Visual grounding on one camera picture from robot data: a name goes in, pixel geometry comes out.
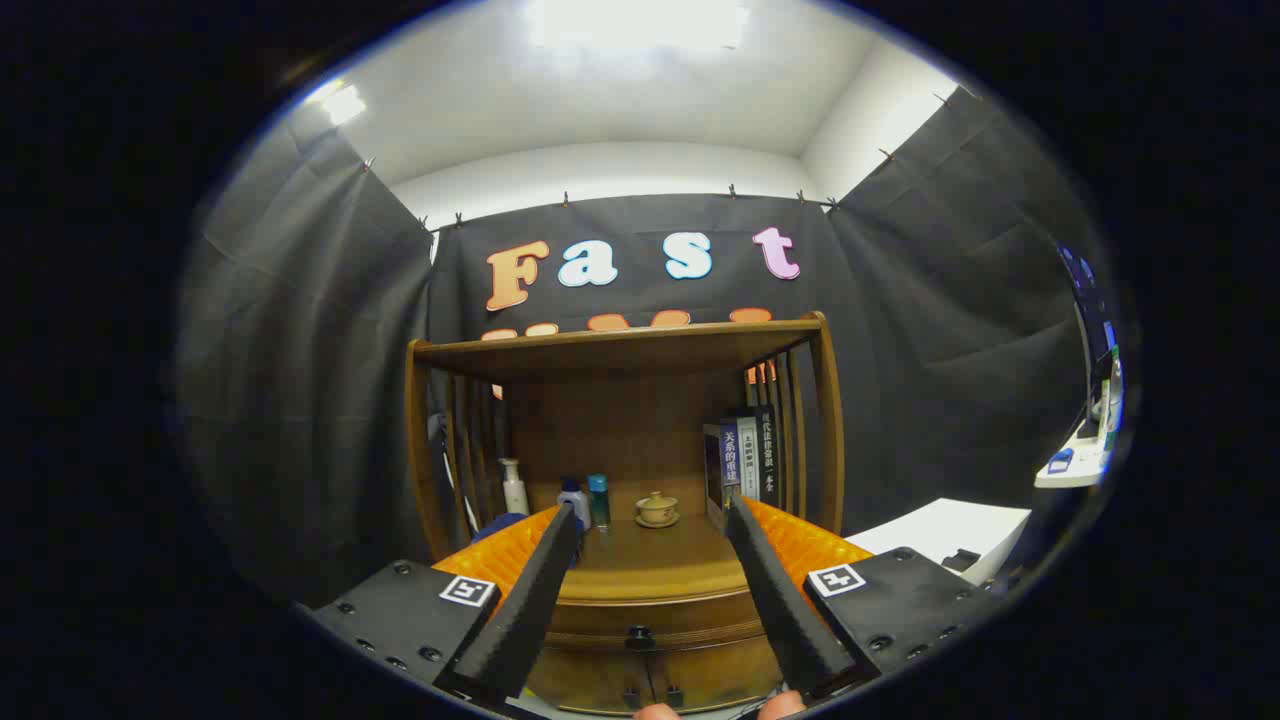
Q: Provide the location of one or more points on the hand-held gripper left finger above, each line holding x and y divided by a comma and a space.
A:
530, 610

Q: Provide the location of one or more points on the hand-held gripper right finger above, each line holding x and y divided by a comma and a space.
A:
790, 620

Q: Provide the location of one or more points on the wooden drawer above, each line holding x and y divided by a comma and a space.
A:
600, 625

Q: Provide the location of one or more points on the wooden countertop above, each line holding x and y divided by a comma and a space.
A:
650, 560

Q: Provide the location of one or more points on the white side cabinet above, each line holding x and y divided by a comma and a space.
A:
950, 525

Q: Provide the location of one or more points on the wooden cabinet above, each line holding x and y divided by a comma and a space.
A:
640, 440

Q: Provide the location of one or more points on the blue towel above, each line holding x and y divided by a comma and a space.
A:
500, 524

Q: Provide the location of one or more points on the white bottle with blue cap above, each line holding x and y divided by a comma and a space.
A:
575, 503

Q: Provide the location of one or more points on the white pump bottle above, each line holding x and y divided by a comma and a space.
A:
514, 495

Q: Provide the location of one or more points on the teal blue bottle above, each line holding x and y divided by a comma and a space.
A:
599, 505

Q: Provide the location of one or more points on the beige lidded teacup with saucer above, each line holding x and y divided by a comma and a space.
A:
657, 510

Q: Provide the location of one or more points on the book with blue spine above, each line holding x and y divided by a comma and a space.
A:
722, 470

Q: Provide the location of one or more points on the book with white spine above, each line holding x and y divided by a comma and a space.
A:
748, 460

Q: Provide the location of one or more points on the book with black spine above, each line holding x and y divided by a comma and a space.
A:
767, 455

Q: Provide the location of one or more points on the small blue object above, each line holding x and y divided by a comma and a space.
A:
1060, 460

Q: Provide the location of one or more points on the white desk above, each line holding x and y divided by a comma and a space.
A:
1075, 472

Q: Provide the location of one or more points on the dark monitor screen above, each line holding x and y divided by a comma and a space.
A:
1090, 320

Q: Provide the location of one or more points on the small ceiling light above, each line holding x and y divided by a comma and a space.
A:
343, 104

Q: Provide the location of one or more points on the large ceiling light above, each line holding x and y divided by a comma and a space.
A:
640, 20

